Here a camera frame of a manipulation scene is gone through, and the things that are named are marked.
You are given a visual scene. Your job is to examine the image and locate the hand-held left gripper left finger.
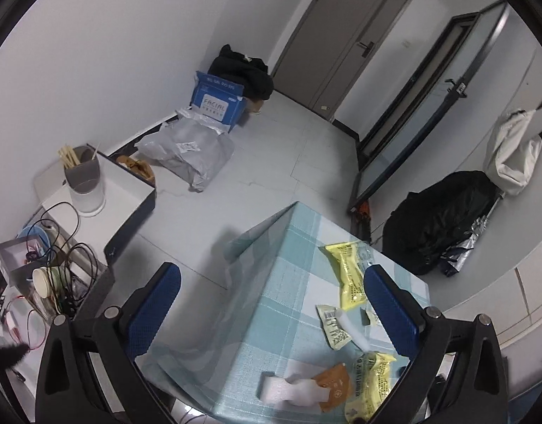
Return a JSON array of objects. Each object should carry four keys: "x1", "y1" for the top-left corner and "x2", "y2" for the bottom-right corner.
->
[{"x1": 35, "y1": 261, "x2": 183, "y2": 424}]

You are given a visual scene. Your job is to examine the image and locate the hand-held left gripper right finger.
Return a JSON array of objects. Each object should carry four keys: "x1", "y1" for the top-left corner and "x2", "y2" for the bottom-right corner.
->
[{"x1": 363, "y1": 264, "x2": 510, "y2": 424}]

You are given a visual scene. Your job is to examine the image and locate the pale barcoded snack packet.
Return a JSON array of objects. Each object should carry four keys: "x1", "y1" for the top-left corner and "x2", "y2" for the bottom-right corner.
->
[{"x1": 316, "y1": 304, "x2": 353, "y2": 351}]

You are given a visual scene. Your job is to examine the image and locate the large yellow snack packet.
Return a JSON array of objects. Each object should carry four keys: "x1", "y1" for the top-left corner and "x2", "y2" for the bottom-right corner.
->
[{"x1": 325, "y1": 241, "x2": 387, "y2": 312}]

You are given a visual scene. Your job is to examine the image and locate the crumpled yellow snack packet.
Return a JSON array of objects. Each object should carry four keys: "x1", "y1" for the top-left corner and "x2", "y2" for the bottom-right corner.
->
[{"x1": 345, "y1": 352, "x2": 397, "y2": 422}]

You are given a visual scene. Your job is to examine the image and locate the brown snack packet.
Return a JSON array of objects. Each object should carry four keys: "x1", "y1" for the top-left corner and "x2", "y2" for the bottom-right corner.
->
[{"x1": 312, "y1": 363, "x2": 352, "y2": 412}]

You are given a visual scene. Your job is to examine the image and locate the orange black tool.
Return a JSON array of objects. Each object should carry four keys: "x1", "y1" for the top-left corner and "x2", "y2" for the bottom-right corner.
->
[{"x1": 353, "y1": 201, "x2": 371, "y2": 239}]

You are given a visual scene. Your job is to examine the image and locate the silver foil bag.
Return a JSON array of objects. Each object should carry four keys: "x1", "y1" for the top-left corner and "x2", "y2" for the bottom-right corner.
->
[{"x1": 439, "y1": 216, "x2": 490, "y2": 277}]

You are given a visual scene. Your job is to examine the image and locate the black jacket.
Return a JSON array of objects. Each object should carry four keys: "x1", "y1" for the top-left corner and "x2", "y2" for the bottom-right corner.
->
[{"x1": 381, "y1": 170, "x2": 497, "y2": 277}]

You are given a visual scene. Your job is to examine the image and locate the white box with navy sides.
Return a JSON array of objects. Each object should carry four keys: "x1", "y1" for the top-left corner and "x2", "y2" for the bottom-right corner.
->
[{"x1": 41, "y1": 143, "x2": 158, "y2": 270}]

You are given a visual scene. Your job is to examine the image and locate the teal checked tablecloth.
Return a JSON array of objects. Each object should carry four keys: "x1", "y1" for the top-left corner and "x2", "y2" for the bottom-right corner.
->
[{"x1": 136, "y1": 201, "x2": 431, "y2": 424}]

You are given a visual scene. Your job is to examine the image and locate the paper cup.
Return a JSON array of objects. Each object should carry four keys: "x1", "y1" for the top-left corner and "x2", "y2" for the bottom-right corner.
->
[{"x1": 31, "y1": 266, "x2": 62, "y2": 298}]

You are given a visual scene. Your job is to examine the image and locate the white translucent cup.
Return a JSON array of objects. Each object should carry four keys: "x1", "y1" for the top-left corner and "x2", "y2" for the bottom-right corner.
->
[{"x1": 68, "y1": 177, "x2": 106, "y2": 217}]

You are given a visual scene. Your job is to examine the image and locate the white cabinet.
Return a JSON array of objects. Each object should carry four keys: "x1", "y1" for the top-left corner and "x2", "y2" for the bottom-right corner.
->
[{"x1": 443, "y1": 247, "x2": 542, "y2": 358}]

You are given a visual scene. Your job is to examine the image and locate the blue bowl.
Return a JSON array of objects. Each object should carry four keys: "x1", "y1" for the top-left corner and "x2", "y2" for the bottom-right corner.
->
[{"x1": 17, "y1": 225, "x2": 51, "y2": 252}]

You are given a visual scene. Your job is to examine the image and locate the small grey box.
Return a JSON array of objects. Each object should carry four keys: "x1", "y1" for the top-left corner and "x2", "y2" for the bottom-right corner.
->
[{"x1": 0, "y1": 236, "x2": 48, "y2": 288}]

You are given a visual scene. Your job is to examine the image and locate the grey cup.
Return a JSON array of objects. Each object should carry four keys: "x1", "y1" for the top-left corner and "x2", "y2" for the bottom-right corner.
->
[{"x1": 63, "y1": 146, "x2": 101, "y2": 193}]

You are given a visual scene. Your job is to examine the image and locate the grey plastic mailing bag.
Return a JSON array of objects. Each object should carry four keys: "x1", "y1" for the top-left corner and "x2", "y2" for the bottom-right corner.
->
[{"x1": 134, "y1": 108, "x2": 235, "y2": 193}]

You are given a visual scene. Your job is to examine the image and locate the white flat board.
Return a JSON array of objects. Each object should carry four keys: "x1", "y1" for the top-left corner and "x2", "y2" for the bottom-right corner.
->
[{"x1": 33, "y1": 165, "x2": 69, "y2": 206}]

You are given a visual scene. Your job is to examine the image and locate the black fuzzy object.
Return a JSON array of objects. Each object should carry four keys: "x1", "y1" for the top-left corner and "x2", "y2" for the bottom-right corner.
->
[{"x1": 0, "y1": 340, "x2": 29, "y2": 372}]

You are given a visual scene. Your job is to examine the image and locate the bundle of wooden chopsticks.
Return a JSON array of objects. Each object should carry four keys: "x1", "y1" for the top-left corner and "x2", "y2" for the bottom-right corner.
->
[{"x1": 57, "y1": 143, "x2": 99, "y2": 169}]

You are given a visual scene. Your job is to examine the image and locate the blue cardboard box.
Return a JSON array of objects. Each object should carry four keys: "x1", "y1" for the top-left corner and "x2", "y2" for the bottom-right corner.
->
[{"x1": 190, "y1": 71, "x2": 247, "y2": 133}]

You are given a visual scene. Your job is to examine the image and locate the white tote bag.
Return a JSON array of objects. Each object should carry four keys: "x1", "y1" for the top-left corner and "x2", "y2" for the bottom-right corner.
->
[{"x1": 483, "y1": 108, "x2": 542, "y2": 197}]

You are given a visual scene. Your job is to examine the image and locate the black framed glass sliding door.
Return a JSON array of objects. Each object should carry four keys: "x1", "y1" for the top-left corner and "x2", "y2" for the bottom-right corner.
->
[{"x1": 348, "y1": 0, "x2": 510, "y2": 213}]

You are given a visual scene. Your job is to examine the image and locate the black clothing pile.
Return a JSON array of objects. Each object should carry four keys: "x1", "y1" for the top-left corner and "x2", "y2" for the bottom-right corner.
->
[{"x1": 208, "y1": 44, "x2": 275, "y2": 101}]

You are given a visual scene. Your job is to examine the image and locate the grey door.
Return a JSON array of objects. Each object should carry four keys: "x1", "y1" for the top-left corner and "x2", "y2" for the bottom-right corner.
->
[{"x1": 271, "y1": 0, "x2": 417, "y2": 122}]

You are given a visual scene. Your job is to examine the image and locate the black cables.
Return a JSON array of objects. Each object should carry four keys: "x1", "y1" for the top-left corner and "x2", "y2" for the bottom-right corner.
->
[{"x1": 26, "y1": 201, "x2": 99, "y2": 314}]

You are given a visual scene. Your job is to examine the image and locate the red cable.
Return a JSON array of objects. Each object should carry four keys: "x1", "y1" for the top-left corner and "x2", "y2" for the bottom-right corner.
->
[{"x1": 1, "y1": 294, "x2": 51, "y2": 349}]

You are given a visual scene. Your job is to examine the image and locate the sliding door handle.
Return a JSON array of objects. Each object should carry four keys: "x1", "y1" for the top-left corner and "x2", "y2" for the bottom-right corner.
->
[{"x1": 445, "y1": 78, "x2": 468, "y2": 98}]

